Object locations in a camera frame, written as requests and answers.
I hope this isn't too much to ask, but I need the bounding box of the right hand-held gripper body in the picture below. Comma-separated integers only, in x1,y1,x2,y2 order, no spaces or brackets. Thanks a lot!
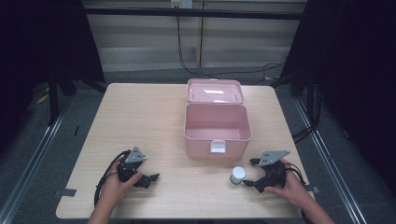
259,149,291,189

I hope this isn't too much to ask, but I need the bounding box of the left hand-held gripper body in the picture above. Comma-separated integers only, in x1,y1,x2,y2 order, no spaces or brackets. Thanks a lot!
117,146,148,183

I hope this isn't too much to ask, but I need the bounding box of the small white capped bottle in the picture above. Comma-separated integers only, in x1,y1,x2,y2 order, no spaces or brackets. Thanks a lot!
229,166,247,186

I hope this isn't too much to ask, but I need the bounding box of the pink storage box with lid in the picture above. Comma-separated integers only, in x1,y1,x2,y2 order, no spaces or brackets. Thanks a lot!
183,77,253,161

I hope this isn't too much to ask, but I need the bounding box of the person's left hand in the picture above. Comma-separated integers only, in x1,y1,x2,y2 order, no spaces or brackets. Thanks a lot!
100,156,144,208

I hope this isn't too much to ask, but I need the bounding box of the person's right hand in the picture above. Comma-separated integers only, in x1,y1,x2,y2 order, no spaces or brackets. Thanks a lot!
264,159,309,209

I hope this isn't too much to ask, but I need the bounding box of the yellow floor scrap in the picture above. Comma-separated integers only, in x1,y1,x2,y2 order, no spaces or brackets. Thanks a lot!
35,92,50,105

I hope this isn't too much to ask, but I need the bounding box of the black curtain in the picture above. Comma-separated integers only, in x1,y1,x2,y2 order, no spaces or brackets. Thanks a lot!
279,0,396,195
0,0,106,157

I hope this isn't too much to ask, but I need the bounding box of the black horizontal metal bar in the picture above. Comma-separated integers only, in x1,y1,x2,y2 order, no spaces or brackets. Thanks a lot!
83,7,308,21

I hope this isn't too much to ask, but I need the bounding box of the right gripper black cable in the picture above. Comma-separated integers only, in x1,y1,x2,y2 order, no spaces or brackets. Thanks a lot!
284,162,308,224

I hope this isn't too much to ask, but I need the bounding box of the black floor cable bundle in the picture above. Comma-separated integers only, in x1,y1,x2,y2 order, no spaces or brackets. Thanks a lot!
290,83,323,145

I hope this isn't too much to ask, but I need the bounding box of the metal floor rail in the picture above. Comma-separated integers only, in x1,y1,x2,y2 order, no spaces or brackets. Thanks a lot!
293,96,369,224
0,99,74,224

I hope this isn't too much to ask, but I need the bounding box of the black wall cable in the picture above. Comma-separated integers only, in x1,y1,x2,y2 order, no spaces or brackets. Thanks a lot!
176,15,286,86

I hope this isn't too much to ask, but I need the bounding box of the white wall power outlet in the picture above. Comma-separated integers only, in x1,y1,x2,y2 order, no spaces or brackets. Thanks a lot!
170,0,194,9

